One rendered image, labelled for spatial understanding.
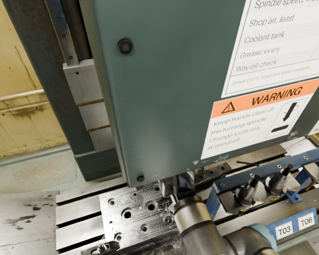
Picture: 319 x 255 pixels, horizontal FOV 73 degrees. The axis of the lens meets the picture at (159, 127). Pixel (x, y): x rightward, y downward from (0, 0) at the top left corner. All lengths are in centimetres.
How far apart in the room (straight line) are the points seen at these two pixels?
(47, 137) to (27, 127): 15
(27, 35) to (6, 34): 41
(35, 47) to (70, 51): 12
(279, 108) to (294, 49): 9
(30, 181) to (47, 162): 16
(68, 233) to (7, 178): 83
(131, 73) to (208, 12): 8
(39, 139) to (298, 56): 160
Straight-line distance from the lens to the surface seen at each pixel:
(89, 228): 103
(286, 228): 107
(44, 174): 166
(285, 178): 73
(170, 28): 18
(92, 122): 106
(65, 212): 109
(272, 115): 33
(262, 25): 22
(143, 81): 19
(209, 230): 47
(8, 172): 180
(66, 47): 87
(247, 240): 59
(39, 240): 135
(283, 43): 25
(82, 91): 95
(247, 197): 70
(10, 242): 136
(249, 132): 33
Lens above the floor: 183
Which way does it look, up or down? 46 degrees down
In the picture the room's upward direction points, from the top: straight up
